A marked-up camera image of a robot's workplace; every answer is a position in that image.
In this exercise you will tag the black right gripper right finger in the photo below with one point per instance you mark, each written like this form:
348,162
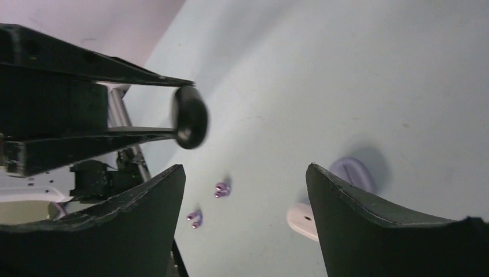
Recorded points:
362,234

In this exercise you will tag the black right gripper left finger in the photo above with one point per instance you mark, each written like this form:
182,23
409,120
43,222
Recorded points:
129,234

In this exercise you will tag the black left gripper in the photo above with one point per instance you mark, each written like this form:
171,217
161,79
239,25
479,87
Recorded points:
35,103

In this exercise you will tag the white earbud charging case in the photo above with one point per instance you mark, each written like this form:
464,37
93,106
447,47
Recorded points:
300,219

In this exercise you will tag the black earbud charging case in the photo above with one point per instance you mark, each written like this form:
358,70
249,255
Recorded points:
189,117

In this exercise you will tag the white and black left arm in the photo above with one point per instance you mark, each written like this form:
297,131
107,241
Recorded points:
90,180

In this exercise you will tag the purple earbud charging case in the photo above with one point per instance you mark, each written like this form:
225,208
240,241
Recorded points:
355,173

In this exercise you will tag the purple earbud near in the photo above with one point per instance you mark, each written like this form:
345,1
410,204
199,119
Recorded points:
195,218

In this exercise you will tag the purple earbud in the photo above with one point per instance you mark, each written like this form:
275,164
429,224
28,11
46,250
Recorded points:
195,218
221,190

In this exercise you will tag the purple earbud far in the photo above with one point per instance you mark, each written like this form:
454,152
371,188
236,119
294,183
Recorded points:
221,190

